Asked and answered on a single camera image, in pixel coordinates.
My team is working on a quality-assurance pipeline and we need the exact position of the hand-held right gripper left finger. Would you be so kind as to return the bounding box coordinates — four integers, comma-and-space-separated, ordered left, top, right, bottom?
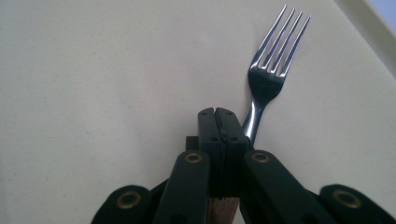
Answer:
151, 106, 226, 224

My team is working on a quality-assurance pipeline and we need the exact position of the silver metal fork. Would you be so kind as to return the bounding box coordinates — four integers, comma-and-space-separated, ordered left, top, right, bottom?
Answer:
241, 4, 312, 147

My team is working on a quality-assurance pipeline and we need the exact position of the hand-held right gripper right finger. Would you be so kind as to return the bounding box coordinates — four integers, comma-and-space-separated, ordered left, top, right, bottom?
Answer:
215, 106, 339, 224

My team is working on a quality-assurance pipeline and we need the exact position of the beige plastic tray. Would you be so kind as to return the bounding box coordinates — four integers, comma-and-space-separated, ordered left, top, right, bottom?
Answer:
0, 0, 396, 224

